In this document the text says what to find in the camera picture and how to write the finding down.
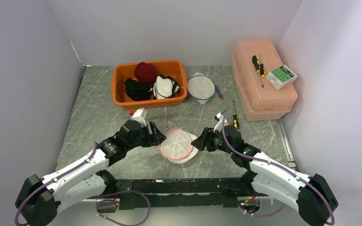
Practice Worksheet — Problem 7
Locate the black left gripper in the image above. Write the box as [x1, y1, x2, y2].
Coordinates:
[126, 121, 166, 151]

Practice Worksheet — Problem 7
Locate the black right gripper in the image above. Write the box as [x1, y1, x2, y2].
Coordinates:
[191, 127, 234, 154]

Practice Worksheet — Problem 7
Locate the white mesh pink-zip laundry bag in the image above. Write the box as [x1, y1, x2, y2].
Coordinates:
[158, 128, 198, 164]

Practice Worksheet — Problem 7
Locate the black white bra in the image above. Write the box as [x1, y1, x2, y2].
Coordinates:
[152, 74, 180, 100]

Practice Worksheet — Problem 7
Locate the white mesh blue-zip laundry bag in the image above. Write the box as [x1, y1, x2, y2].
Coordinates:
[187, 73, 215, 105]

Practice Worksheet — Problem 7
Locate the red bra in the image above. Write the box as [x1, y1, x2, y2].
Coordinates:
[134, 62, 159, 85]

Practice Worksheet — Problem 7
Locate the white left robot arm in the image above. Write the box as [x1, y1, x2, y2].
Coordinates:
[14, 120, 166, 226]

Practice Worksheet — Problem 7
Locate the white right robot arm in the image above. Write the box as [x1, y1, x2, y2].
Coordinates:
[191, 125, 338, 226]

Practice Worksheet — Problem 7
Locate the black yellow screwdriver on table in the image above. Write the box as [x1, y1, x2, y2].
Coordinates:
[232, 100, 240, 130]

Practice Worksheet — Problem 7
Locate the blue red screwdriver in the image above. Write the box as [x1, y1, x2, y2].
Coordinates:
[214, 85, 224, 100]

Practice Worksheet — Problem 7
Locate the orange plastic tub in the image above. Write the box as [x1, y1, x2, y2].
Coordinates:
[111, 60, 187, 110]

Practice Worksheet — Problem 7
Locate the thin black yellow screwdriver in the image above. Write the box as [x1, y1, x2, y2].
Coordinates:
[259, 55, 266, 79]

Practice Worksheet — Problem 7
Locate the translucent pink storage box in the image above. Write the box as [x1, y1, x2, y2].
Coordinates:
[231, 40, 298, 121]

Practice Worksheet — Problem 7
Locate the large black yellow screwdriver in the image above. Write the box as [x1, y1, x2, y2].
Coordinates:
[252, 55, 260, 73]

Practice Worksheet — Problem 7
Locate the white green small box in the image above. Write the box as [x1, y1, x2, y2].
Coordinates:
[265, 65, 297, 90]

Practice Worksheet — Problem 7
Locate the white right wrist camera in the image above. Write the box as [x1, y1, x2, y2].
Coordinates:
[213, 112, 228, 132]

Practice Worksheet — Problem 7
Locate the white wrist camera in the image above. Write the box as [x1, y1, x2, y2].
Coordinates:
[213, 112, 228, 132]
[129, 108, 148, 127]

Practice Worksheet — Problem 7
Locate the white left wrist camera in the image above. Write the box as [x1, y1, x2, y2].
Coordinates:
[129, 108, 148, 127]

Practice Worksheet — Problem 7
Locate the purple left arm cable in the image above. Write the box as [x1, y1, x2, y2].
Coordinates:
[14, 141, 99, 226]

